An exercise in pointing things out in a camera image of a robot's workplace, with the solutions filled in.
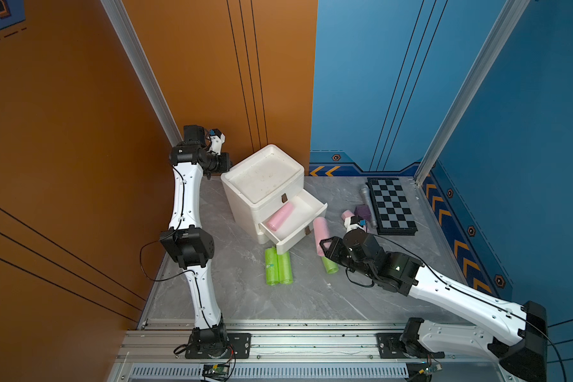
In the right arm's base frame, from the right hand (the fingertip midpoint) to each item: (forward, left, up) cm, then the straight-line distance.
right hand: (320, 244), depth 72 cm
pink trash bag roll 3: (+26, -14, -19) cm, 36 cm away
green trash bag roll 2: (+1, +12, -19) cm, 22 cm away
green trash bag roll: (+1, +17, -18) cm, 24 cm away
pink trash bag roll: (+18, +14, -9) cm, 24 cm away
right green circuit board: (-29, -32, -22) cm, 48 cm away
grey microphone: (+34, -25, -19) cm, 46 cm away
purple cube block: (+27, -22, -18) cm, 39 cm away
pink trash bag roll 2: (+4, -1, +1) cm, 4 cm away
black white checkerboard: (+27, -34, -18) cm, 47 cm away
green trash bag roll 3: (+1, -5, -17) cm, 18 cm away
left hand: (+31, +32, +7) cm, 45 cm away
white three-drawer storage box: (+19, +19, +3) cm, 27 cm away
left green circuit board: (-29, +30, -23) cm, 48 cm away
